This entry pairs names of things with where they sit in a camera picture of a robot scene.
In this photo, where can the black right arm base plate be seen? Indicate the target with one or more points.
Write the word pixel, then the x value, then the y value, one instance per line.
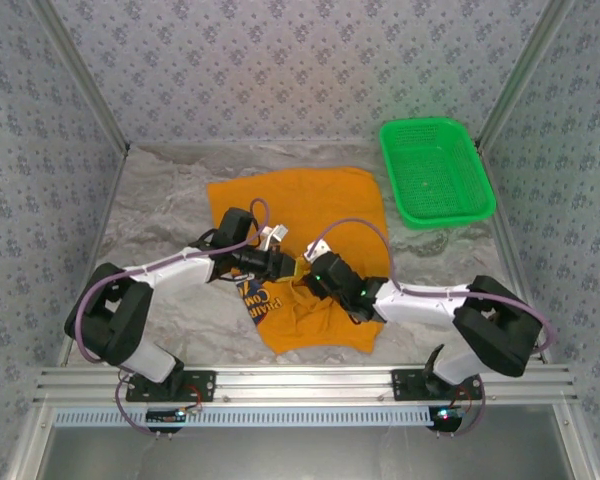
pixel 405 387

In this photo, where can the grey metal shelf plate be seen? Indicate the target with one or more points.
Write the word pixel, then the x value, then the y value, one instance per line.
pixel 300 455

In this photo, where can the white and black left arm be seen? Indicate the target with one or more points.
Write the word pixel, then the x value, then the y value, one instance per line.
pixel 175 272

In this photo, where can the aluminium mounting rail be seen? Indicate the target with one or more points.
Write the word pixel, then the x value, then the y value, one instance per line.
pixel 300 385

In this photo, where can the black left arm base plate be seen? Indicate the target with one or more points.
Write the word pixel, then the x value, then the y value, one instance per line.
pixel 200 387

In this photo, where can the green plastic basket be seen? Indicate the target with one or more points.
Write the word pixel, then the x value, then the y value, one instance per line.
pixel 437 175

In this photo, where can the small circuit board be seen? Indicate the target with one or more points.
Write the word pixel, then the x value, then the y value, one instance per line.
pixel 447 415
pixel 165 416

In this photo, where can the orange printed t-shirt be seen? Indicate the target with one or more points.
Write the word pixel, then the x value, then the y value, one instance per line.
pixel 325 200

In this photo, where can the aluminium table edge rail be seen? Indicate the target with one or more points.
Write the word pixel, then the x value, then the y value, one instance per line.
pixel 518 260
pixel 109 200

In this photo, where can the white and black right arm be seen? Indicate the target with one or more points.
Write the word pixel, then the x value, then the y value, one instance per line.
pixel 415 312

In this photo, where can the aluminium frame post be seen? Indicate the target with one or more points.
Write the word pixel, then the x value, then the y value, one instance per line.
pixel 80 75
pixel 525 75

